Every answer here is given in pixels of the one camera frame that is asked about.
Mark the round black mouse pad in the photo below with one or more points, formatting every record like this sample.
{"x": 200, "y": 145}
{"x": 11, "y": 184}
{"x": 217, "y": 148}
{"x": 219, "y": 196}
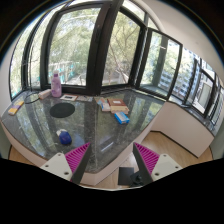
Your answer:
{"x": 62, "y": 110}

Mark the yellow and purple sponge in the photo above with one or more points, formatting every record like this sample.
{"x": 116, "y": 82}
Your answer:
{"x": 15, "y": 108}

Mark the purple plastic bottle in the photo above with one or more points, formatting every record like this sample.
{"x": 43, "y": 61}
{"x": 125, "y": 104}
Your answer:
{"x": 56, "y": 89}

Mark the blue and white computer mouse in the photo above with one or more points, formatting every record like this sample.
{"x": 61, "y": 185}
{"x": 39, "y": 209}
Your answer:
{"x": 64, "y": 137}

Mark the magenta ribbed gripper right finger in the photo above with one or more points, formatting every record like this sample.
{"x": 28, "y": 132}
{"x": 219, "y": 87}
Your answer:
{"x": 152, "y": 166}

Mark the blue and white box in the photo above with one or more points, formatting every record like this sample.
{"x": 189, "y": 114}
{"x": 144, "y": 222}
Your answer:
{"x": 121, "y": 117}

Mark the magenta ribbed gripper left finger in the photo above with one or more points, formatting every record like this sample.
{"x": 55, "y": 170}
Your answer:
{"x": 70, "y": 166}

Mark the flat printed paper sheet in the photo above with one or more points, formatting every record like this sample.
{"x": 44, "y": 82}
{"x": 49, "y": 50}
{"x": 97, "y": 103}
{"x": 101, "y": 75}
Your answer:
{"x": 85, "y": 98}

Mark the open black framed window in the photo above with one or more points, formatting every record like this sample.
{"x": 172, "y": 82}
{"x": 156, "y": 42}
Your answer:
{"x": 160, "y": 64}

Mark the white framed card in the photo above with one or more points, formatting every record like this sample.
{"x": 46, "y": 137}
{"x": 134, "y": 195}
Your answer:
{"x": 69, "y": 97}

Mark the small colourful booklet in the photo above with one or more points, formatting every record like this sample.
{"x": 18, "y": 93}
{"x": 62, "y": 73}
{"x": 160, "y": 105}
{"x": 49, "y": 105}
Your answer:
{"x": 103, "y": 103}

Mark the beige cylindrical tube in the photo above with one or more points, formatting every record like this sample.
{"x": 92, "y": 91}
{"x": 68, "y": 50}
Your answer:
{"x": 44, "y": 94}

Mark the black square floor object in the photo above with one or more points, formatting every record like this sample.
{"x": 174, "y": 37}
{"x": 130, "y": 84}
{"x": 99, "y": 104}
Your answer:
{"x": 124, "y": 176}

